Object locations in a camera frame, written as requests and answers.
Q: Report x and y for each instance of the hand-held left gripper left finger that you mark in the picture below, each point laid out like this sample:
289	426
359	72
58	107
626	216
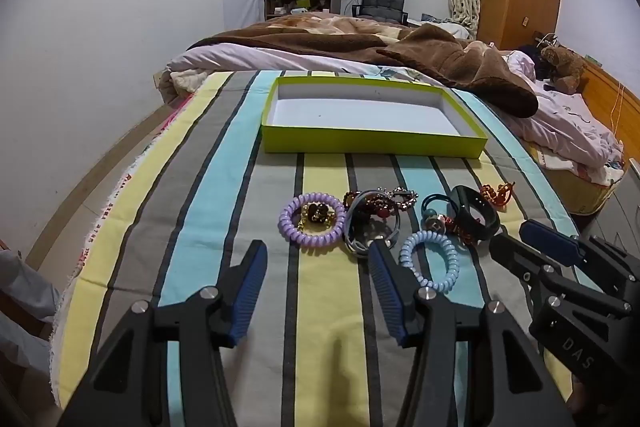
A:
247	297

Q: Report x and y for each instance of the green shallow tray box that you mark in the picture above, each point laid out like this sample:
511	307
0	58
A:
360	107

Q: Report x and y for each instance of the brown teddy bear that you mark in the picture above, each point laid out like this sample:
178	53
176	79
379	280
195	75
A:
562	62

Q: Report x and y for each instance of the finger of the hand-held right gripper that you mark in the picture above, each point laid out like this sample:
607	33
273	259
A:
515	264
550	242

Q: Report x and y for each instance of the striped cloth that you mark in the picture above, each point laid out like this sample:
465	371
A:
325	307

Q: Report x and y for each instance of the yellow mattress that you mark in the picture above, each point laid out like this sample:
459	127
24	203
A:
575	192

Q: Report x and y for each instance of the grey hair band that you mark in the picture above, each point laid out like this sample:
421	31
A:
397	227

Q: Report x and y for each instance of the grey cloth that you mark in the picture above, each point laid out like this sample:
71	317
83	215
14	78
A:
25	287

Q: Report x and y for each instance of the dark clothing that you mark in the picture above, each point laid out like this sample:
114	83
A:
532	59

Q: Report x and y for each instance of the cluttered desk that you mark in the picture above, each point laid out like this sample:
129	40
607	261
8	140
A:
320	2

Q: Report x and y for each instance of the wooden headboard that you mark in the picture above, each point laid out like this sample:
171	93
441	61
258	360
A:
605	92

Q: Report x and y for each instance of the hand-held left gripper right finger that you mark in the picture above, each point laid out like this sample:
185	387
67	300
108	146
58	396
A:
392	302

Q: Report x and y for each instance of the brown fleece blanket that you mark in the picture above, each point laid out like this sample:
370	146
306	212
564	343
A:
350	39

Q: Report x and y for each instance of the black smart band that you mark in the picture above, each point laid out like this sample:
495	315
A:
480	227

